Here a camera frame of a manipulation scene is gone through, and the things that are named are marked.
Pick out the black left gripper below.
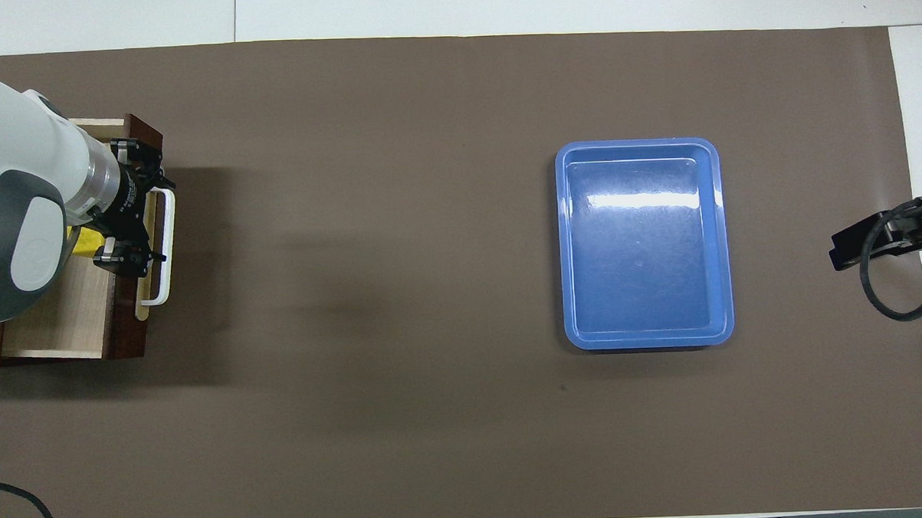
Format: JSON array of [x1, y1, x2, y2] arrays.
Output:
[[84, 134, 179, 280]]

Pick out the yellow cube block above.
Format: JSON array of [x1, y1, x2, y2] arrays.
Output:
[[72, 225, 108, 261]]

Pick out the wooden drawer with white handle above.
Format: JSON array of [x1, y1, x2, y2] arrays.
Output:
[[0, 112, 182, 366]]

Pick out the brown paper table mat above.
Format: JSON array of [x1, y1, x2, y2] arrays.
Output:
[[0, 18, 922, 518]]

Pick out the blue plastic tray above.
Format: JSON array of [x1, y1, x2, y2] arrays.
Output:
[[554, 136, 737, 352]]

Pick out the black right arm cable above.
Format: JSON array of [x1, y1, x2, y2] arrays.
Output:
[[856, 195, 922, 324]]

